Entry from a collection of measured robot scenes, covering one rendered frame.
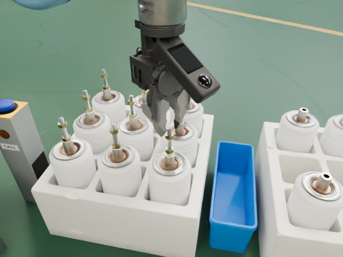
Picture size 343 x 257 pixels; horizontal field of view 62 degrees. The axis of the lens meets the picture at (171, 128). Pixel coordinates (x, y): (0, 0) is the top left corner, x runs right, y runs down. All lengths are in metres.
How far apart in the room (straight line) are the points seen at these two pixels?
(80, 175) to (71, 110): 0.65
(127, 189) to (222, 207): 0.32
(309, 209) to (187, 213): 0.24
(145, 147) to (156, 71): 0.30
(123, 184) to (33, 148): 0.29
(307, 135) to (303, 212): 0.23
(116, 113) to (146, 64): 0.39
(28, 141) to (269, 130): 0.66
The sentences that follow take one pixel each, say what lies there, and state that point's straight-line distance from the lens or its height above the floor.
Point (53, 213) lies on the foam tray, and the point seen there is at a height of 0.10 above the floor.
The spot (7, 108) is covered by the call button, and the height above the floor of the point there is 0.32.
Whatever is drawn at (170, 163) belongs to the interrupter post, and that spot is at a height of 0.26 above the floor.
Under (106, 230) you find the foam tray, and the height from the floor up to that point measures 0.07.
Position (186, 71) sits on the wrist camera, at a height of 0.50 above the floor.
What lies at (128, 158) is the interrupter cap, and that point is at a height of 0.25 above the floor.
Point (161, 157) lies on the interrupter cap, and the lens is 0.64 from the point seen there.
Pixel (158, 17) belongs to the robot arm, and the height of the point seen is 0.57.
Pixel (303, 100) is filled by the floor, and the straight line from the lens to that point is 1.45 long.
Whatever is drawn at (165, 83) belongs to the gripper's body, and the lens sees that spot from 0.48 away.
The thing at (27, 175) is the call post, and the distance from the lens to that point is 0.87.
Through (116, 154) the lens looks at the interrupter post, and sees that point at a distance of 0.64.
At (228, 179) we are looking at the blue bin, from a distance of 0.95.
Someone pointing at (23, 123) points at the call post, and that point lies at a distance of 0.79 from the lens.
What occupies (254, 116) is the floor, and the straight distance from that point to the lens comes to 1.26.
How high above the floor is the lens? 0.69
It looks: 37 degrees down
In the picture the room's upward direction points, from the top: straight up
